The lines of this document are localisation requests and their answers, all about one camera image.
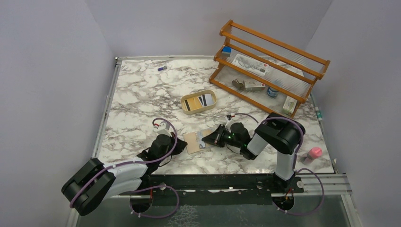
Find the orange wooden shelf rack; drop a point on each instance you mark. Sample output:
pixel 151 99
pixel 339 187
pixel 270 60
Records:
pixel 292 71

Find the blue grey eraser block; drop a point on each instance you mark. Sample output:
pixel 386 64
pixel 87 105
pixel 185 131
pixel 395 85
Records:
pixel 226 51

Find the green white tube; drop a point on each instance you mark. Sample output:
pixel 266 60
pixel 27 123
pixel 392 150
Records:
pixel 318 114

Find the grey card in tray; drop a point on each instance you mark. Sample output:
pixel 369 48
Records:
pixel 203 100

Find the small grey box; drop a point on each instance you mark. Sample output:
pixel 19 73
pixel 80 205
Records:
pixel 253 85

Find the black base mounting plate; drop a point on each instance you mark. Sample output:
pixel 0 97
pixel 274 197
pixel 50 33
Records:
pixel 215 189

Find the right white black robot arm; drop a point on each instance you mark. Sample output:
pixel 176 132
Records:
pixel 282 133

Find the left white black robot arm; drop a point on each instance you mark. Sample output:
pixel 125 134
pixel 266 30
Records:
pixel 95 181

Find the metal binder clip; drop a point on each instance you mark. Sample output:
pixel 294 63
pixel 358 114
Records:
pixel 237 84

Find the yellow card with black stripe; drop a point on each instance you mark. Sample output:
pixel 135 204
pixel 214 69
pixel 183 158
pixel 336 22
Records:
pixel 192 104

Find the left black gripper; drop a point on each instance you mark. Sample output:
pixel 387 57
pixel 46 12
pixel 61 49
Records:
pixel 177 145

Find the white card in tray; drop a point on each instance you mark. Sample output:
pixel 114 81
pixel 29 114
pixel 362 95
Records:
pixel 208 99

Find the clear printed packet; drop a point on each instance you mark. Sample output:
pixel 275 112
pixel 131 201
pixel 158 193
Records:
pixel 251 65

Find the beige oval tray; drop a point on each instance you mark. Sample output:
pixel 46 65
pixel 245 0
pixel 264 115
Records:
pixel 196 94

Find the green white small box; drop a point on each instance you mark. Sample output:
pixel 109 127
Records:
pixel 289 106

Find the pink round cap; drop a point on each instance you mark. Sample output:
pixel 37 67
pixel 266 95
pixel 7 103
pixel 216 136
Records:
pixel 311 155

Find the blue white small jar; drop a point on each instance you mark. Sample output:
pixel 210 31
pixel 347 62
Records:
pixel 272 92

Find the beige card holder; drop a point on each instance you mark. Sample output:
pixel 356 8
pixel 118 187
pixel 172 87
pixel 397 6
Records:
pixel 192 146

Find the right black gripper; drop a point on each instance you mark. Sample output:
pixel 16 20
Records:
pixel 217 136

